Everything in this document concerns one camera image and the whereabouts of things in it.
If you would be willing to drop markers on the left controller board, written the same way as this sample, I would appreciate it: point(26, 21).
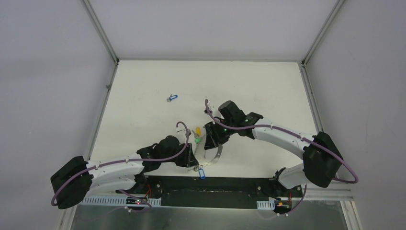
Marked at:
point(135, 201)

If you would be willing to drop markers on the aluminium frame rail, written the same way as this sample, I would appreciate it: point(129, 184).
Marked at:
point(317, 209)

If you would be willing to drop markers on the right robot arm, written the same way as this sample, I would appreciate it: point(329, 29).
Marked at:
point(320, 157)

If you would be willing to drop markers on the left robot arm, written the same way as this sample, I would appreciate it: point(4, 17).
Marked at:
point(80, 178)

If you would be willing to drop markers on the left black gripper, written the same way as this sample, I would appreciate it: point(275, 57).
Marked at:
point(187, 155)

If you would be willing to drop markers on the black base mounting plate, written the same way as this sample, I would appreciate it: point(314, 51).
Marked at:
point(211, 192)

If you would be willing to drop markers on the right controller board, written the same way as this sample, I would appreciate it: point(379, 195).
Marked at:
point(283, 206)

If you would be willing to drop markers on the green tag key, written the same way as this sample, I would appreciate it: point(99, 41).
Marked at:
point(197, 137)

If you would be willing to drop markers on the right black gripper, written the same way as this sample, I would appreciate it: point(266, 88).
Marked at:
point(213, 138)

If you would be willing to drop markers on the controller board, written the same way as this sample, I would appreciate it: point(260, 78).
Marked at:
point(283, 206)
point(135, 201)

